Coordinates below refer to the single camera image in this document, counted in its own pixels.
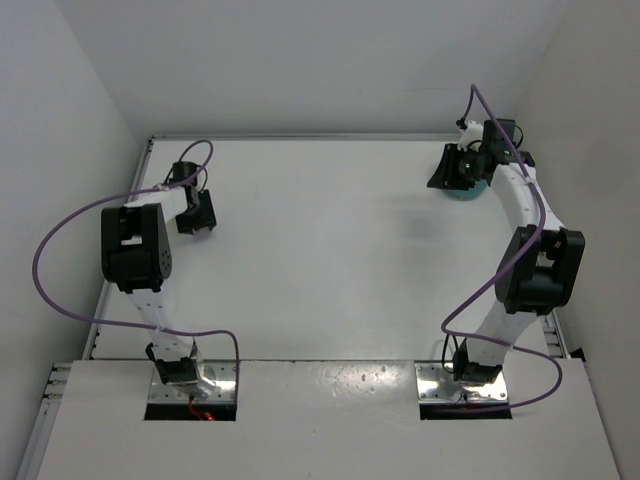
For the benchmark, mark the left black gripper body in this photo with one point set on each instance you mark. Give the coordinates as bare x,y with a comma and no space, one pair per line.
197,215

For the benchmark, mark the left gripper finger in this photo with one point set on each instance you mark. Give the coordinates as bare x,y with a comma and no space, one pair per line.
187,223
205,218

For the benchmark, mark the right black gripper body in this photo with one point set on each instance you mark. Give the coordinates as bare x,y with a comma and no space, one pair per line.
451,168

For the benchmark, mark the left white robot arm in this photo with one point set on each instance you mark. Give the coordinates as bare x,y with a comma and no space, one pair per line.
136,257

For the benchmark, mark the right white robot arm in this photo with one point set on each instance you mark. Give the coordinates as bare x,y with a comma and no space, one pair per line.
539,268

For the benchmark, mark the teal divided round container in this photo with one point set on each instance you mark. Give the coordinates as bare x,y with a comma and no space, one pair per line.
470,194

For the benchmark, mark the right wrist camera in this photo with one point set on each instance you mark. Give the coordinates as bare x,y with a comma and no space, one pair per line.
471,132

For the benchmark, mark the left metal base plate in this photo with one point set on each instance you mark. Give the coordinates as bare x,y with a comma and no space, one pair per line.
219,389

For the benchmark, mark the metal base plate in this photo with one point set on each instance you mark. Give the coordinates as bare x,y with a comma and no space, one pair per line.
436,387
219,389

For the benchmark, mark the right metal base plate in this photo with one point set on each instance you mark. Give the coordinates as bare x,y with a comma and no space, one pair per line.
436,387

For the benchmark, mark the aluminium frame rail left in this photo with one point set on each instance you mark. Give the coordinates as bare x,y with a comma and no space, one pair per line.
51,398

